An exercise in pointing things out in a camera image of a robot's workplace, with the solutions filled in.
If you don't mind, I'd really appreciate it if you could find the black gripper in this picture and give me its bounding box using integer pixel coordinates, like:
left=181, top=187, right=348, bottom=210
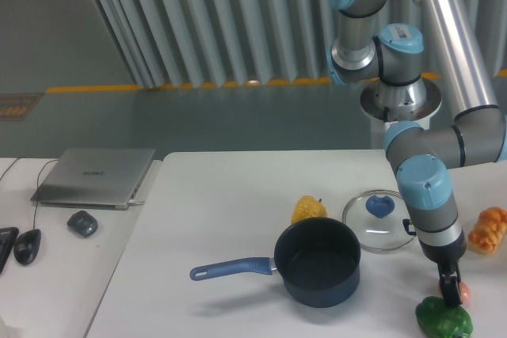
left=419, top=237, right=466, bottom=306

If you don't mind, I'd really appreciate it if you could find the brown egg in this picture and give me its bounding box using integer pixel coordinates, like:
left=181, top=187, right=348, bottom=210
left=459, top=281, right=471, bottom=307

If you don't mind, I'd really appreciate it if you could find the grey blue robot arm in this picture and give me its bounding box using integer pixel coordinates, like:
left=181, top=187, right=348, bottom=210
left=327, top=0, right=506, bottom=306

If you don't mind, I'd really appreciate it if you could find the green bell pepper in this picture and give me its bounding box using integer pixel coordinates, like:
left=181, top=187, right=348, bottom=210
left=415, top=296, right=474, bottom=338

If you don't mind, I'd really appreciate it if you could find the orange braided bread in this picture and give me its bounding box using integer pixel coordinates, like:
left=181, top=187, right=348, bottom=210
left=467, top=207, right=506, bottom=256

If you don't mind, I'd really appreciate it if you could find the glass pot lid blue knob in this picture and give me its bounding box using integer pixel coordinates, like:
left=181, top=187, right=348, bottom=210
left=341, top=189, right=416, bottom=253

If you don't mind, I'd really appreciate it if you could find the dark blue saucepan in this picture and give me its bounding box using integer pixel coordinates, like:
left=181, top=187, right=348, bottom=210
left=189, top=218, right=361, bottom=308

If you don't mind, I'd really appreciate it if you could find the yellow bell pepper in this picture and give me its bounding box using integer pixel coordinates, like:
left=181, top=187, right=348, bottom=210
left=291, top=196, right=328, bottom=225

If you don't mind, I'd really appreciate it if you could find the silver laptop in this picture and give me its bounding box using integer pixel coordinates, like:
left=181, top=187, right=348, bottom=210
left=31, top=148, right=155, bottom=210

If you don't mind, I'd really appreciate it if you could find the white folding partition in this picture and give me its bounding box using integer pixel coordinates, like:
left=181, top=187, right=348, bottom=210
left=98, top=0, right=506, bottom=88

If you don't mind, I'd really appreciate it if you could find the black computer mouse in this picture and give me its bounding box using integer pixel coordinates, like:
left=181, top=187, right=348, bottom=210
left=13, top=229, right=42, bottom=266

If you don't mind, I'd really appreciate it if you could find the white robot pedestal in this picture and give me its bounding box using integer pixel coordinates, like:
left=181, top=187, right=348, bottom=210
left=360, top=78, right=442, bottom=149

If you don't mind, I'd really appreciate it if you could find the black mouse cable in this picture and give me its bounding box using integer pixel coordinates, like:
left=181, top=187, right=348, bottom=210
left=32, top=158, right=60, bottom=232

